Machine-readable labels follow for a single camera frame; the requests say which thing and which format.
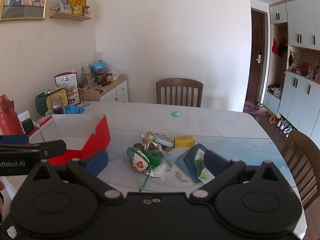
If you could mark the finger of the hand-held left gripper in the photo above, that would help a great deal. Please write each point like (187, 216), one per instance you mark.
(15, 139)
(50, 148)

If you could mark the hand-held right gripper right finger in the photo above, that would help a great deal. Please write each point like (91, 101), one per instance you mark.
(215, 162)

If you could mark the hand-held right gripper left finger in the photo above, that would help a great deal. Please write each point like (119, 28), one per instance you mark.
(96, 162)

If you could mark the white green plastic wrapper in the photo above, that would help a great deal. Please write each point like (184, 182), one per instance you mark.
(200, 156)

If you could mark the grey-blue wipes packet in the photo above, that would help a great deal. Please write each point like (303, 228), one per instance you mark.
(187, 162)

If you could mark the red cardboard box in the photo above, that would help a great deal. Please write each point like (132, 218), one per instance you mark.
(97, 135)

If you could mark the small yellow box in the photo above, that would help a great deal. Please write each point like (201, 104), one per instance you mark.
(183, 141)

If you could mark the silver foil snack packet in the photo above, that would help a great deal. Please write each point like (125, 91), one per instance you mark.
(152, 147)

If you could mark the small teal oval case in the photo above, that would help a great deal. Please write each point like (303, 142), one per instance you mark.
(175, 113)

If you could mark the dark green small box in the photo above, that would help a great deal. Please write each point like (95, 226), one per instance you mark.
(28, 127)

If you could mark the red thermos bottle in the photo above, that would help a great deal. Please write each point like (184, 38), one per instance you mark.
(8, 120)

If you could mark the white paper card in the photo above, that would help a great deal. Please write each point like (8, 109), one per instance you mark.
(25, 115)

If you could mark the light green mug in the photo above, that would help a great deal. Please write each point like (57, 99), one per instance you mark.
(48, 113)

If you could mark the glass jar with dark liquid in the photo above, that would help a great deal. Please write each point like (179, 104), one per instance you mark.
(57, 107)

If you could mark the blue cloth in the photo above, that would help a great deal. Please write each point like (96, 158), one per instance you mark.
(73, 110)

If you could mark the dark green yellow-lid tissue box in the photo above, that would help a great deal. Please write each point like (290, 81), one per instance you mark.
(42, 102)

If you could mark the light green oval tin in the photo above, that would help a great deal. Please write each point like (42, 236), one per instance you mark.
(163, 140)

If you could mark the clear drinking glass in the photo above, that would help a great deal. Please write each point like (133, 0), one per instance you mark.
(85, 103)

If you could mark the patterned doormat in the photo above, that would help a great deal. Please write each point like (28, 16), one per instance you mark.
(250, 108)

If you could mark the red white snack bag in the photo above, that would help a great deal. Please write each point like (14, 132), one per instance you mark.
(67, 85)

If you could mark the light wooden rack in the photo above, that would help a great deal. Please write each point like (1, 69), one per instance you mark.
(90, 95)

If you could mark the beige slippers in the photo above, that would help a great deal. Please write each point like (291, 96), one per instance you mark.
(262, 108)

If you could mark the orange shoes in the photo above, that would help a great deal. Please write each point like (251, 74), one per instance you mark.
(273, 120)

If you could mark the white wood-topped sideboard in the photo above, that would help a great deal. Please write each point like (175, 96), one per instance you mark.
(120, 90)

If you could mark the row of shoes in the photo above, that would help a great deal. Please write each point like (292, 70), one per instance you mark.
(285, 127)

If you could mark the clear bag of dried herbs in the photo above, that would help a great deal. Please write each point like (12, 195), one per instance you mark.
(85, 77)

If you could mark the small colourful house model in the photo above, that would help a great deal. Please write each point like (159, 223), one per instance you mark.
(92, 81)

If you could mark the small dark sauce jar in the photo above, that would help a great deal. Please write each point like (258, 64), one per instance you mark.
(104, 78)

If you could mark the jar with orange contents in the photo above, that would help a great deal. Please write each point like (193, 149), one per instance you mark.
(109, 77)

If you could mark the brown wooden slatted chair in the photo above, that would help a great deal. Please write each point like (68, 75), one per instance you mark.
(300, 142)
(180, 83)

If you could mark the dark brown door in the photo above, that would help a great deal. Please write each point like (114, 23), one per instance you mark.
(253, 80)

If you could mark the grey bag in cabinet niche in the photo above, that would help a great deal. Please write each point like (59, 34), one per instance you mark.
(275, 91)

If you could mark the clear plastic bags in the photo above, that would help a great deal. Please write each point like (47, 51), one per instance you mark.
(113, 70)

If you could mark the blue globe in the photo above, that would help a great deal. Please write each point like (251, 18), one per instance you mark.
(98, 67)

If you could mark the row of shelf ornaments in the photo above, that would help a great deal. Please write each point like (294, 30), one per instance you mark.
(305, 68)

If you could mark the red hanging bag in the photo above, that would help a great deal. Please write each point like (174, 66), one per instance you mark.
(274, 47)

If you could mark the black hanging bag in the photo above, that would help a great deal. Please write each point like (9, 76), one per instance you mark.
(282, 47)

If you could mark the large gold-framed family picture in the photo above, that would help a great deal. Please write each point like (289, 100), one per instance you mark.
(22, 0)

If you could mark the golden flower ornament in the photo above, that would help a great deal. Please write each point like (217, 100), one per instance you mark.
(78, 1)

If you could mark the wooden wall shelf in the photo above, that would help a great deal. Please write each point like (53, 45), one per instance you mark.
(72, 17)

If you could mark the standing photo frame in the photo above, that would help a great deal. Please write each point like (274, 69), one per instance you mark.
(63, 4)

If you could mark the white wall cabinet unit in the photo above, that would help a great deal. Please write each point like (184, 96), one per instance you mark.
(300, 17)

